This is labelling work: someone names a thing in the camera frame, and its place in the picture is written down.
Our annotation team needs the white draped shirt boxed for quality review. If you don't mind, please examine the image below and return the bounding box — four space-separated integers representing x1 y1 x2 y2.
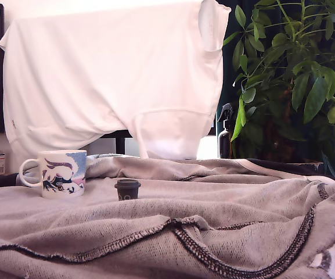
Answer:
0 0 232 160

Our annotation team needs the green leafy houseplant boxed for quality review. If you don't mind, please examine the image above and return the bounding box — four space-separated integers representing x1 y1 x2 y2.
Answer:
222 0 335 178

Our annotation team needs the black monitor stand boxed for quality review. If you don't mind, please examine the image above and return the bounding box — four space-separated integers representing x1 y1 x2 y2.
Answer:
98 129 133 155

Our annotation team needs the dark wooden stand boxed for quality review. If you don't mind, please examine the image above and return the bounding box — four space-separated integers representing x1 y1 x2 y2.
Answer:
247 158 325 176

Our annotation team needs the white mug with blue print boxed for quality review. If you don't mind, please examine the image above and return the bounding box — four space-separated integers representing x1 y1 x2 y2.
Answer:
19 149 88 199

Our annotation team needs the grey knit blanket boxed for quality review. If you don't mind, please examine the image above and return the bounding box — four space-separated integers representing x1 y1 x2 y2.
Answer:
0 153 335 279

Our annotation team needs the black spray bottle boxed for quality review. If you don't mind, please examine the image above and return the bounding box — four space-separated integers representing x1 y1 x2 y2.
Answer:
217 102 238 159

